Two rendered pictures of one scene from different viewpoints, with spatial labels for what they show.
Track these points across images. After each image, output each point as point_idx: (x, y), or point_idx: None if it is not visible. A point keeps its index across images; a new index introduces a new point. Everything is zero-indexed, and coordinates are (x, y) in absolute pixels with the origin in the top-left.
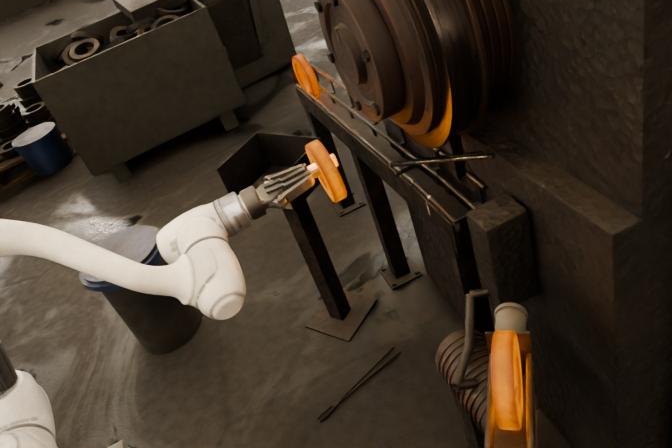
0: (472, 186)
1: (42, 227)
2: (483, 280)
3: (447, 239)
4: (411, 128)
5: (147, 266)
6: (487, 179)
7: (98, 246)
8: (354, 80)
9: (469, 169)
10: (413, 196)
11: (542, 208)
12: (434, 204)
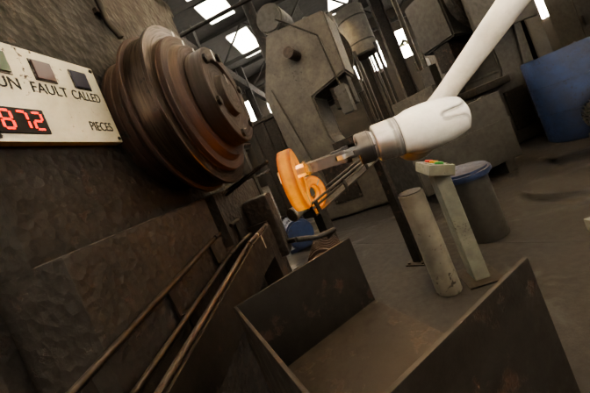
0: (233, 239)
1: (492, 4)
2: (284, 236)
3: (275, 246)
4: (239, 159)
5: (435, 89)
6: (233, 214)
7: (463, 53)
8: (240, 109)
9: (226, 224)
10: (257, 255)
11: (246, 195)
12: (260, 231)
